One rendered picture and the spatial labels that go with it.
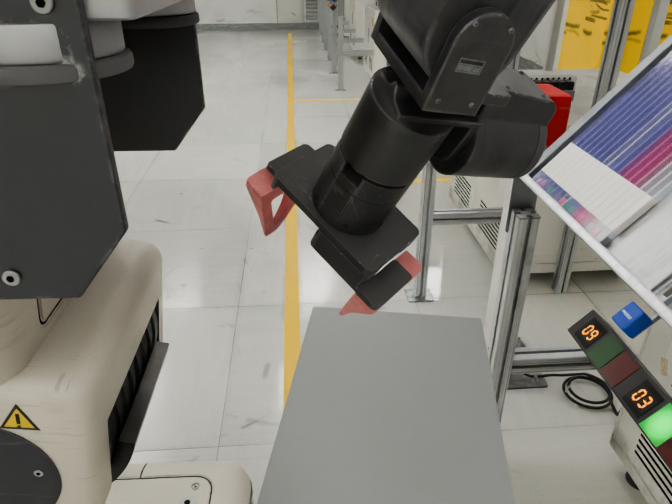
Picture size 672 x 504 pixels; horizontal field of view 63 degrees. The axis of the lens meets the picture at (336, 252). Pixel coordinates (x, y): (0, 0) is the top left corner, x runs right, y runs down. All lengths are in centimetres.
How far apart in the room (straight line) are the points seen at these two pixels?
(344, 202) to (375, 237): 4
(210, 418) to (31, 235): 122
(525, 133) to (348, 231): 13
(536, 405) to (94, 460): 130
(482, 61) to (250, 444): 123
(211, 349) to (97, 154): 146
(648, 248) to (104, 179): 61
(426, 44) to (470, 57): 2
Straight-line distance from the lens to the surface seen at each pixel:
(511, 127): 37
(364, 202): 36
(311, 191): 40
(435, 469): 60
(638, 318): 68
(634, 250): 75
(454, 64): 30
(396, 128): 32
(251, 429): 147
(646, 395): 65
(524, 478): 142
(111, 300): 49
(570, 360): 126
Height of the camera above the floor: 105
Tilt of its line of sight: 29 degrees down
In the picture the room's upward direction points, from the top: straight up
